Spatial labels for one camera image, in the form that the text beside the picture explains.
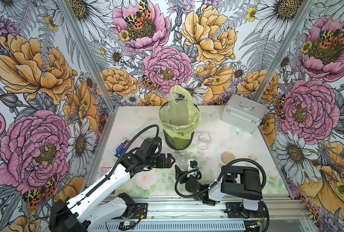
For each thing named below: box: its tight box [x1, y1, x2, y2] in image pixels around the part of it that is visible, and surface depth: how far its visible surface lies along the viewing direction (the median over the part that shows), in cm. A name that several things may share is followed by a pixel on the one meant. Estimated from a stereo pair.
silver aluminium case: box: [220, 94, 268, 135], surface depth 104 cm
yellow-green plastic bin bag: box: [158, 85, 201, 139], surface depth 87 cm
